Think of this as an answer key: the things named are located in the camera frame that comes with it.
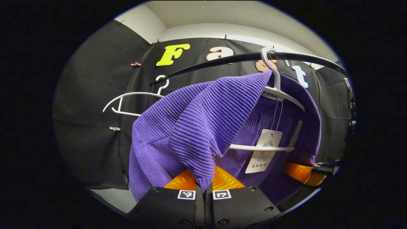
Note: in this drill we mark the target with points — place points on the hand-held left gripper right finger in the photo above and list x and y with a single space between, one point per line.
241 206

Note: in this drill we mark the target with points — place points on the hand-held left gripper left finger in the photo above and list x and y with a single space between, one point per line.
165 206

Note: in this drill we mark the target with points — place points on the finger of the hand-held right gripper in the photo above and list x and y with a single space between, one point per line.
323 168

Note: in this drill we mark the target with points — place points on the purple ribbed jacket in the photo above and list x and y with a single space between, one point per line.
190 121

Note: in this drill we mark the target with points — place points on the black clothes rack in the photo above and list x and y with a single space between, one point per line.
305 57

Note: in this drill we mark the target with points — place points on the white hanger with crossbar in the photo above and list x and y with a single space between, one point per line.
276 76

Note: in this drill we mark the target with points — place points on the empty white clothes hanger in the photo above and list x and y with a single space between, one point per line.
133 93

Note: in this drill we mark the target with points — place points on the white paper hang tag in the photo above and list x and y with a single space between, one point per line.
265 136

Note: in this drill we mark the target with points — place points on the silver clip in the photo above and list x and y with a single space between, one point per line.
114 128

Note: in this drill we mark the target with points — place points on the black backdrop cloth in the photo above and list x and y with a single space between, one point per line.
95 95

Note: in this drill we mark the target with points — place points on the pink clip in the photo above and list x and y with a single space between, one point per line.
136 64

